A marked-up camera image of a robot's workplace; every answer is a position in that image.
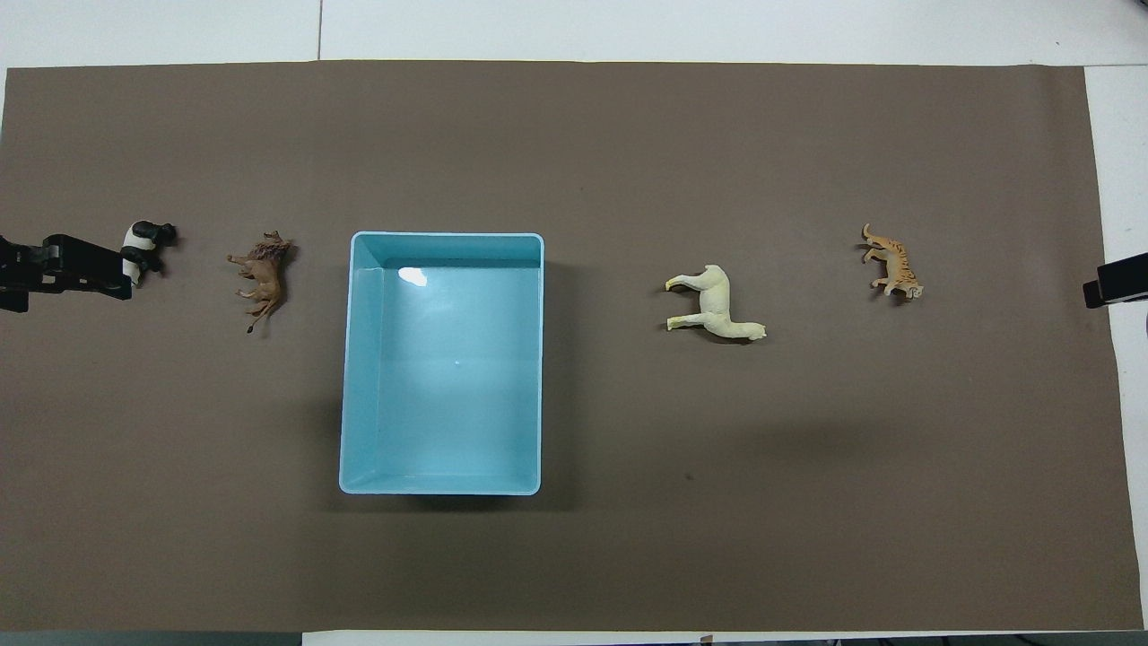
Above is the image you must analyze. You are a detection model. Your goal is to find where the light blue storage box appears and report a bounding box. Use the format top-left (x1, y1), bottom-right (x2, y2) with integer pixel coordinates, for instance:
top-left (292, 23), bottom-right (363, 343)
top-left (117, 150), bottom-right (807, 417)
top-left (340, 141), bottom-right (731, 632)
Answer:
top-left (338, 231), bottom-right (545, 497)

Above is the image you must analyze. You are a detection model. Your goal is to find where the brown lion toy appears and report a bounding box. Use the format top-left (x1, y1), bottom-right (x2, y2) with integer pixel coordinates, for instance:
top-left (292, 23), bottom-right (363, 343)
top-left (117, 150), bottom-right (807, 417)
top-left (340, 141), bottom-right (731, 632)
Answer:
top-left (227, 231), bottom-right (294, 335)

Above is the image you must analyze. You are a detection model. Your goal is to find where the orange striped tiger toy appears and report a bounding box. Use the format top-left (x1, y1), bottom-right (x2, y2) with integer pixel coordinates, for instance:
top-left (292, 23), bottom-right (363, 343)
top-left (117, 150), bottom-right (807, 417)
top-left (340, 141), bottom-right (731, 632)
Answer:
top-left (862, 223), bottom-right (925, 301)

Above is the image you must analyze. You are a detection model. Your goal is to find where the brown table mat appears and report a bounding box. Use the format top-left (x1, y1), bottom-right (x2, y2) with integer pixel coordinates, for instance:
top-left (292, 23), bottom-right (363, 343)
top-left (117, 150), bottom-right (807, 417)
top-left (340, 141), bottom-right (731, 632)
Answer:
top-left (0, 60), bottom-right (1144, 633)

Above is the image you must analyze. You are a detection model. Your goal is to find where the black and white panda toy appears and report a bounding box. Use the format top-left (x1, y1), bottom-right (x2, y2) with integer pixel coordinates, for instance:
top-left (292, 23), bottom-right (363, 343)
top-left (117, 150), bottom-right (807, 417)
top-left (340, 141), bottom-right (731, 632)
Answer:
top-left (121, 221), bottom-right (178, 288)

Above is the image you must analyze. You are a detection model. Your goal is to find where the cream white horse toy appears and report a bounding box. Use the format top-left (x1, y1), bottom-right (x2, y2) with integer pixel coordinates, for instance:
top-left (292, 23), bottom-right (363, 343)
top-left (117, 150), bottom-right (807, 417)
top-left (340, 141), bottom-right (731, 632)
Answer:
top-left (665, 264), bottom-right (768, 344)

